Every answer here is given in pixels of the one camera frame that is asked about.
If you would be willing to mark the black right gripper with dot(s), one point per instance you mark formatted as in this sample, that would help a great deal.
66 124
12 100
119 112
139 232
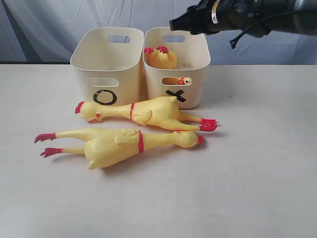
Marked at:
196 20

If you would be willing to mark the upright-headed yellow rubber chicken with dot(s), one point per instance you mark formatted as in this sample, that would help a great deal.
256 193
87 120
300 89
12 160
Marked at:
163 58

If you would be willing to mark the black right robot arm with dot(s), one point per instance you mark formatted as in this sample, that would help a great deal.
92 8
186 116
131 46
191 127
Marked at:
257 17

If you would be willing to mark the cream bin marked X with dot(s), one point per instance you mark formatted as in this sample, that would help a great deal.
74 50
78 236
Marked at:
193 58

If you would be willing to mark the cream bin marked O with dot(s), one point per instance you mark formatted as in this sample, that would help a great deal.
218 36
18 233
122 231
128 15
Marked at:
108 65

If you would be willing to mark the blue-grey backdrop curtain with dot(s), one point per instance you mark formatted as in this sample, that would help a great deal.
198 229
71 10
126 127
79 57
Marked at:
49 30

